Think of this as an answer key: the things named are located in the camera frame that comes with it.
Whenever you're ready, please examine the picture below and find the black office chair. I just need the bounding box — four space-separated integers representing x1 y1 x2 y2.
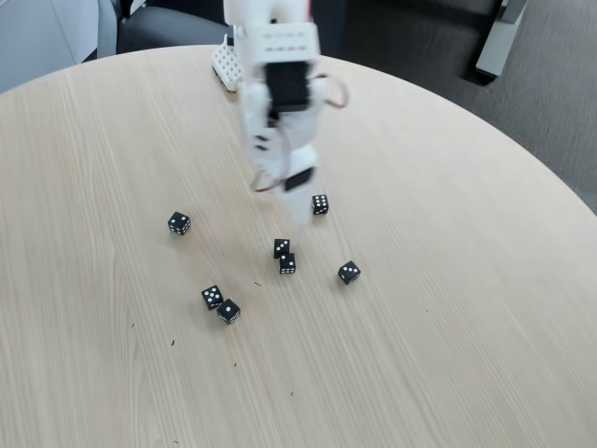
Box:
116 0 229 55

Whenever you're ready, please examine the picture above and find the grey desk leg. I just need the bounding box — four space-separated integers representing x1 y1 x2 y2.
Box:
475 0 531 78

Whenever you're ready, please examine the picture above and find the white cabinet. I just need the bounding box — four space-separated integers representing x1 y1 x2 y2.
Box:
0 0 118 94

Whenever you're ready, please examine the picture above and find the red and black servo cable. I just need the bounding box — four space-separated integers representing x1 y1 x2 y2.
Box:
253 0 351 194

